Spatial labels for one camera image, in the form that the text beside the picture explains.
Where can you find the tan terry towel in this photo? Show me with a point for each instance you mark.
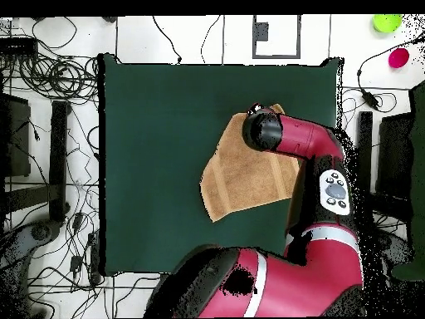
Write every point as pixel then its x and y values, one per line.
pixel 245 179

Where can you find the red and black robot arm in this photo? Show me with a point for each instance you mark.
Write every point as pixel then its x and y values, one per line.
pixel 305 139

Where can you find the dark green table cloth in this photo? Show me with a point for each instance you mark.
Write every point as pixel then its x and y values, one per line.
pixel 149 133

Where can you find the black stand bar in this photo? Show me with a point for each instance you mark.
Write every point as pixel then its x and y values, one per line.
pixel 59 159
pixel 365 149

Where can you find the pink bowl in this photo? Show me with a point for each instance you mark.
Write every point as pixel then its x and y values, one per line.
pixel 398 58

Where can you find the lime green bowl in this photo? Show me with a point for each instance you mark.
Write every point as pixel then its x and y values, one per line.
pixel 386 22

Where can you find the spare dark green cloth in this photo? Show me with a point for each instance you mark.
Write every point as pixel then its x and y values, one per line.
pixel 419 166

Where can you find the grey round base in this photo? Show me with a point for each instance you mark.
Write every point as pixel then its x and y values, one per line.
pixel 396 247
pixel 40 232

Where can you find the black box device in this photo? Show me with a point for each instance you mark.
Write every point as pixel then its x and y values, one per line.
pixel 18 46

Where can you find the grey rectangular floor frame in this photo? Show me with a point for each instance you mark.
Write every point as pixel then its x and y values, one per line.
pixel 253 40

